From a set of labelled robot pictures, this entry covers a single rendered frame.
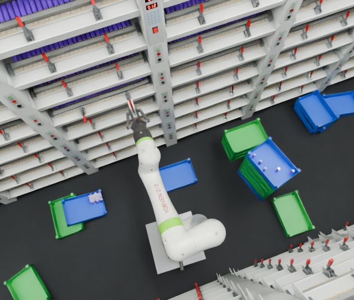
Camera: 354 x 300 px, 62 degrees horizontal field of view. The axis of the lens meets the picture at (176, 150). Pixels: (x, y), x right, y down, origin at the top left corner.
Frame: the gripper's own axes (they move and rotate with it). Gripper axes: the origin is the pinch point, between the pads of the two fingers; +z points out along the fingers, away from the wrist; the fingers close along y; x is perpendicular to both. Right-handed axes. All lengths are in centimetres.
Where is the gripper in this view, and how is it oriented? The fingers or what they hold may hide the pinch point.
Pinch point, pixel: (131, 106)
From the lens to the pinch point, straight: 167.8
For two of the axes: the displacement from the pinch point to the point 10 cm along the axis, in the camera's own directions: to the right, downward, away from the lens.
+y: 9.4, -3.4, 0.9
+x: -1.1, -5.3, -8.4
